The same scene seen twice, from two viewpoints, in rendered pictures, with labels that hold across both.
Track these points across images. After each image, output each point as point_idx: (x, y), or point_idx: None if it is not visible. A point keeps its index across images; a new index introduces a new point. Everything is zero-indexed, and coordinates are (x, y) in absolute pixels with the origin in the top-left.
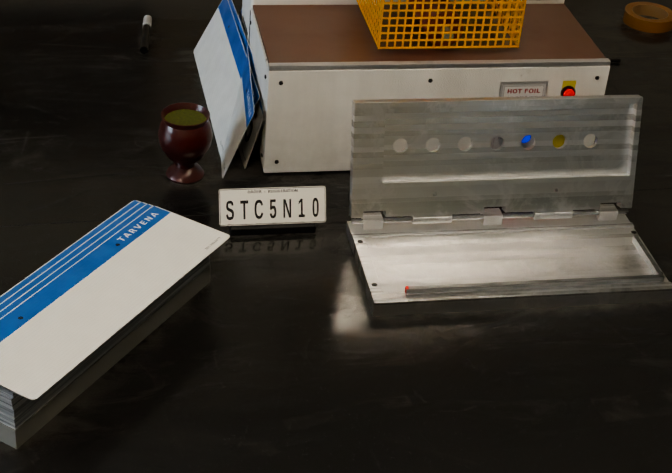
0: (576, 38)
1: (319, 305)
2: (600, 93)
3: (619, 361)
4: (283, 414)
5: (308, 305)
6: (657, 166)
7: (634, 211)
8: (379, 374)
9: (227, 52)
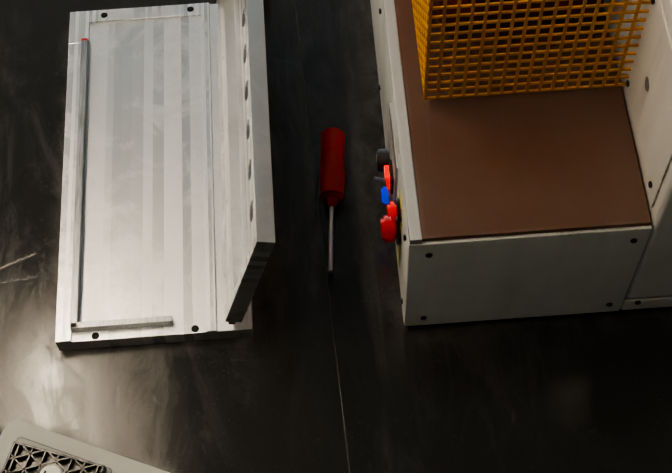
0: (499, 209)
1: None
2: (406, 262)
3: None
4: None
5: None
6: (413, 439)
7: (279, 364)
8: None
9: None
